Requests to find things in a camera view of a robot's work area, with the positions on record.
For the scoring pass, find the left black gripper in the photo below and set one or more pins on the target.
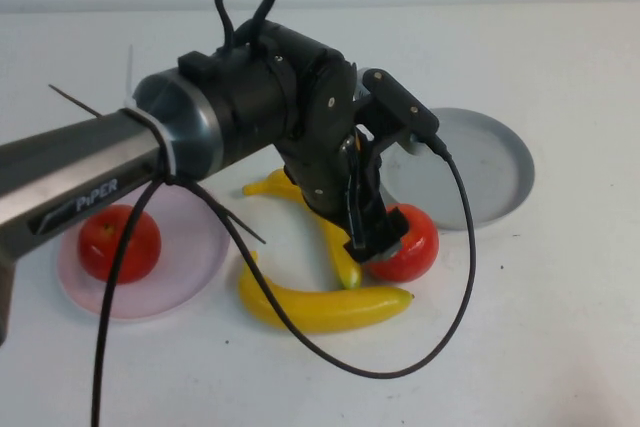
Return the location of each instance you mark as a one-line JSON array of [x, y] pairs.
[[325, 182]]

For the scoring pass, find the white zip tie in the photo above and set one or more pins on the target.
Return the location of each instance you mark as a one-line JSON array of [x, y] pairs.
[[161, 144]]

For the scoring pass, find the yellow banana brown tip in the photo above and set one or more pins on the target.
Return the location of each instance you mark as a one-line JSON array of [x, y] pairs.
[[340, 309]]

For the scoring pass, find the pink round plate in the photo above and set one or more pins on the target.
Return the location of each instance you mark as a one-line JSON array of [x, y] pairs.
[[190, 257]]

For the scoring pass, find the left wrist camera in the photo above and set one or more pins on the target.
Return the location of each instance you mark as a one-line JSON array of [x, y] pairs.
[[395, 102]]

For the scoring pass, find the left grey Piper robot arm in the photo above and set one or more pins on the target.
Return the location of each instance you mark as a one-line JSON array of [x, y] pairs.
[[75, 157]]

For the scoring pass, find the grey round plate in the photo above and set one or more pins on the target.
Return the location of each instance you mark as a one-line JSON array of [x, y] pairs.
[[480, 172]]

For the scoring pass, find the black zip tie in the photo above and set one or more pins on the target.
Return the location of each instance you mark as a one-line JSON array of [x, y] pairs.
[[240, 224]]

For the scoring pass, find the red plastic apple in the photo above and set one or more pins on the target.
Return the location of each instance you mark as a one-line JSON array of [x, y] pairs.
[[95, 247], [415, 252]]

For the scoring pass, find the yellow banana green tip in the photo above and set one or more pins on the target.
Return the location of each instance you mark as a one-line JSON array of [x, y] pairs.
[[345, 259]]

